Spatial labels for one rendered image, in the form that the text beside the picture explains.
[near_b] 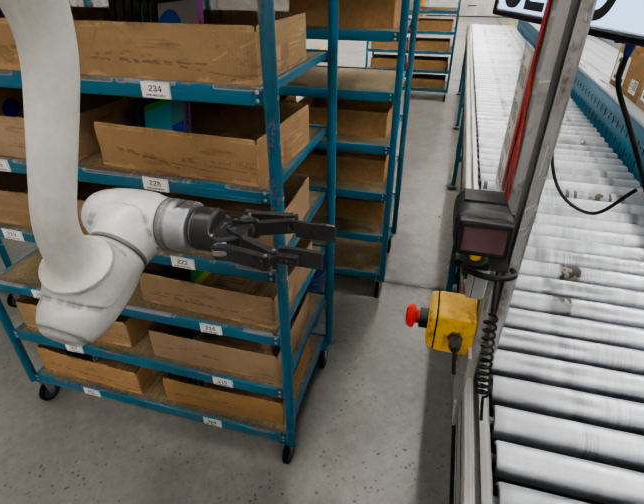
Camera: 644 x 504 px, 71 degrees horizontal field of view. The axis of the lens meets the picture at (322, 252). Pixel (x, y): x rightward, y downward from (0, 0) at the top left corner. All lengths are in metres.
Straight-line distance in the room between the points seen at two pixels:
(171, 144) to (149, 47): 0.19
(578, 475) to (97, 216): 0.81
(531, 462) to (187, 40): 0.89
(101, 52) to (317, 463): 1.26
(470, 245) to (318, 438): 1.18
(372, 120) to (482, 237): 1.40
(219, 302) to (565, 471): 0.83
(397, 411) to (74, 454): 1.08
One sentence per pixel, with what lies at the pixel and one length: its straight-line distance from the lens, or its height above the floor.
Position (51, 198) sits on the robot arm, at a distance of 0.65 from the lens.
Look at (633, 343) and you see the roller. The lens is 1.03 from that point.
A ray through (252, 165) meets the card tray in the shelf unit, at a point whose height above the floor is 0.99.
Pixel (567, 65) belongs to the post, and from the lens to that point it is 0.59.
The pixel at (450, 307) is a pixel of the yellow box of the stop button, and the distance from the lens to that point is 0.73.
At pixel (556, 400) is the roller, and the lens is 0.84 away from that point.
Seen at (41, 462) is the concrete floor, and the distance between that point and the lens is 1.80.
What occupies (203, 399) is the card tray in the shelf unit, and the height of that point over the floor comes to 0.18.
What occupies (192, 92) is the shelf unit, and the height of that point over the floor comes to 1.13.
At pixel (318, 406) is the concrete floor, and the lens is 1.69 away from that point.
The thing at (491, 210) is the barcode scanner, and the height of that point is 1.09.
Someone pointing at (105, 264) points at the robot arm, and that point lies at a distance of 0.72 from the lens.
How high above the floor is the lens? 1.33
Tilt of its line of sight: 32 degrees down
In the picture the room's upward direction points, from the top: straight up
